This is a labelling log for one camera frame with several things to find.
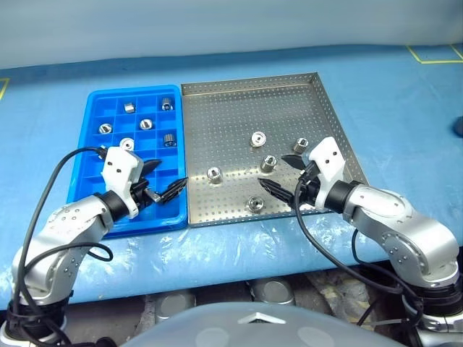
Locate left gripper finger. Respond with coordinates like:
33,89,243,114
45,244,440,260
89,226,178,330
141,158,162,177
158,178,188,206

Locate blue compartment tray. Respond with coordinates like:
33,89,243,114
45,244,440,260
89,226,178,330
67,85,189,239

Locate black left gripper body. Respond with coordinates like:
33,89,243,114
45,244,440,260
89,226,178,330
130,176,164,211

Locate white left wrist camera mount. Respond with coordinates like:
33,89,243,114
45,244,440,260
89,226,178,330
101,146,145,220

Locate blue plastic table cover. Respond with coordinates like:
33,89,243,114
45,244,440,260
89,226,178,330
0,43,463,312

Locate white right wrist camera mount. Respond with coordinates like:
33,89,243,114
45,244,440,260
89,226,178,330
305,137,345,213

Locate perforated metal tray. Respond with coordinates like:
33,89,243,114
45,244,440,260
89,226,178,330
179,72,370,228

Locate grey round drum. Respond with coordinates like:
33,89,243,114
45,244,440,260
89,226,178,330
155,291,197,322
249,278,296,307

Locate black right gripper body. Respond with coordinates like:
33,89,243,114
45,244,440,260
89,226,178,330
292,161,322,210

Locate grey robot torso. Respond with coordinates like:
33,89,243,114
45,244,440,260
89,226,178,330
126,302,366,347

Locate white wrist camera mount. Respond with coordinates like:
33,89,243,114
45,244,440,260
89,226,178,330
101,146,145,220
305,137,345,213

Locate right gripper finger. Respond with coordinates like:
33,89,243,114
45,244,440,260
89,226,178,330
257,178,296,208
281,154,310,172

